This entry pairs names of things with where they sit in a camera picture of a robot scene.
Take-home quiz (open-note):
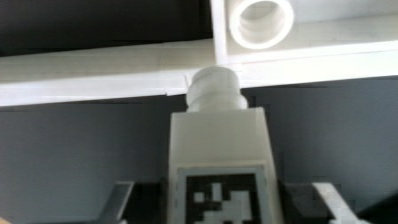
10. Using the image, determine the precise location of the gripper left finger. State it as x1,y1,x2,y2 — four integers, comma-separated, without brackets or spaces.
88,181,135,224

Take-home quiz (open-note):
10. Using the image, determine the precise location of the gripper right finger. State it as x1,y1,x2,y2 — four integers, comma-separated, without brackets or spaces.
312,182,367,224

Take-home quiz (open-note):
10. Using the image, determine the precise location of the white table leg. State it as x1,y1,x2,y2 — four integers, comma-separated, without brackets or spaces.
167,66,284,224

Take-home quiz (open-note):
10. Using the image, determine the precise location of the white square tabletop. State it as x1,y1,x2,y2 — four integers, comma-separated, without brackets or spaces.
209,0,398,64

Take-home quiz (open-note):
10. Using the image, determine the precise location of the white U-shaped fence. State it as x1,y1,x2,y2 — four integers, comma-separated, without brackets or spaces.
0,40,398,107

